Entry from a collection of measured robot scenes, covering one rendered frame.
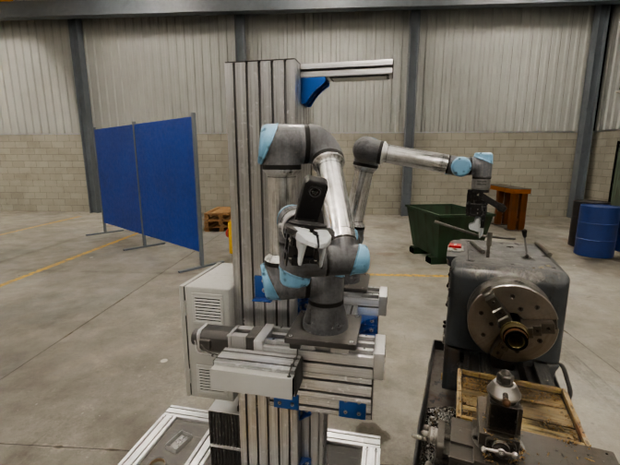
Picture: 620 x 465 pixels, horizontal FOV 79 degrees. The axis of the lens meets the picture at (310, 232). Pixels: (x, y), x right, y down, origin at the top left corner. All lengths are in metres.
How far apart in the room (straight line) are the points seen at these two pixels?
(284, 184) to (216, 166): 10.95
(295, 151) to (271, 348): 0.64
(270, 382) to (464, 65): 11.57
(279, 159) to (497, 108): 11.54
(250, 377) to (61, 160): 13.41
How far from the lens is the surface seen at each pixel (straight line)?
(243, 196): 1.38
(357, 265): 0.91
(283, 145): 1.09
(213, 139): 12.06
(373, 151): 1.60
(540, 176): 12.90
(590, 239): 8.10
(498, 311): 1.59
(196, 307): 1.52
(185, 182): 6.25
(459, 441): 1.21
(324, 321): 1.21
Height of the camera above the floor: 1.71
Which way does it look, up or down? 11 degrees down
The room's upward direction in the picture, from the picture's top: straight up
